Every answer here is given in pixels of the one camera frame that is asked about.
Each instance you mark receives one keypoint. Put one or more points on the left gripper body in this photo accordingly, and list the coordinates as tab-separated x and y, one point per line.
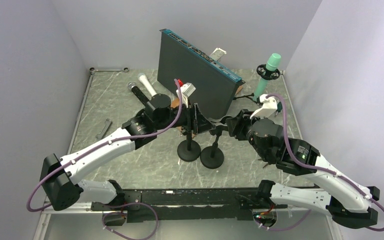
184	118

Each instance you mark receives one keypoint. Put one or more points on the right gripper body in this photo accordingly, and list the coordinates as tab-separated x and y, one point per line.
241	133

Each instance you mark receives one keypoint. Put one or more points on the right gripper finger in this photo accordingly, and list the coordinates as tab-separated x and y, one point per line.
219	127
228	120

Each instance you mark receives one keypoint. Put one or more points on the black round-base mic stand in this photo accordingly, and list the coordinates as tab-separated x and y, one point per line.
188	150

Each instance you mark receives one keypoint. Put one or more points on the white microphone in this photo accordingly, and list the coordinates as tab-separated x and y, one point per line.
146	83

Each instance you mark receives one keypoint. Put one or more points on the black sparkly microphone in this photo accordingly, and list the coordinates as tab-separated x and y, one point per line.
138	93

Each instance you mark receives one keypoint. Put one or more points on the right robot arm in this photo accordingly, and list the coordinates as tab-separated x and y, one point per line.
346	202

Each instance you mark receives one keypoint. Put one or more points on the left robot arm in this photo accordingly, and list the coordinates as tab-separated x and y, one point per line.
62	178

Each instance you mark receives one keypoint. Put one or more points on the mint green microphone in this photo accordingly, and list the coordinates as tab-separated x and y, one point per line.
274	60

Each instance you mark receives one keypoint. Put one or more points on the wooden board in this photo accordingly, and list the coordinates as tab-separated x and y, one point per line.
176	101

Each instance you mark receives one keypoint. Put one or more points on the grey metal bar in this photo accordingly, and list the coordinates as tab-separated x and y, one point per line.
104	130

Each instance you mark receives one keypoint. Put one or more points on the silver wrench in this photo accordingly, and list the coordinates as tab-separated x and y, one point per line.
94	70

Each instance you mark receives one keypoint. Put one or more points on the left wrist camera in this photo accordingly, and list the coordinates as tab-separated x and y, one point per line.
187	89

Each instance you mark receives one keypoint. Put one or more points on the dark rack network switch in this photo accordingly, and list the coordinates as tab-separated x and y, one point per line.
215	85

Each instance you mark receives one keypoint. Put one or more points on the black tripod shock-mount stand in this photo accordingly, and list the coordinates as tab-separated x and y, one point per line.
267	73

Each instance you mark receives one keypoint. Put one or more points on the black front frame rail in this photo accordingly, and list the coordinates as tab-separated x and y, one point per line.
189	204

